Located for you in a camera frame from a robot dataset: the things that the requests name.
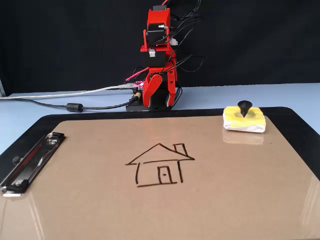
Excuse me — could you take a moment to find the metal clipboard clip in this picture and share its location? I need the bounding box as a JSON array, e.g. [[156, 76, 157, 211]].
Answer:
[[0, 131, 66, 198]]

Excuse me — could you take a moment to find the black power cable with ferrite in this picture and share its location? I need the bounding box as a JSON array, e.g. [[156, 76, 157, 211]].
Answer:
[[0, 92, 141, 114]]

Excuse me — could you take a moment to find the red pink wire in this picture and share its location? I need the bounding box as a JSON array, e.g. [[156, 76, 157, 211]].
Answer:
[[124, 66, 150, 84]]

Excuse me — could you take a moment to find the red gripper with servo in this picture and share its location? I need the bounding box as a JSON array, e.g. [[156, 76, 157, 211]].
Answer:
[[141, 62, 179, 109]]

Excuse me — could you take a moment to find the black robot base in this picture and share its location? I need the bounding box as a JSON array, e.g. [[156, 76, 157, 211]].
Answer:
[[125, 86, 183, 112]]

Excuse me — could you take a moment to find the black desk mat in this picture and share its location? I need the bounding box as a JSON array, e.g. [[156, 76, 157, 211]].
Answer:
[[0, 106, 320, 191]]

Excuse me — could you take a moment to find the brown clipboard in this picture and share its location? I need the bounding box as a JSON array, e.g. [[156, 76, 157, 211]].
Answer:
[[0, 114, 320, 240]]

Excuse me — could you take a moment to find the yellow sponge with black knob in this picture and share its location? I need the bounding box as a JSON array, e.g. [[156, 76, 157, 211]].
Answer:
[[222, 100, 266, 134]]

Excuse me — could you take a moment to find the silver USB cable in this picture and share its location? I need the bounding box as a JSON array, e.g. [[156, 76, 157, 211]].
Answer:
[[0, 83, 136, 101]]

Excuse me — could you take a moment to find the controller circuit board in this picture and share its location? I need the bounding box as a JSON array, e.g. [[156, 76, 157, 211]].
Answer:
[[131, 81, 146, 93]]

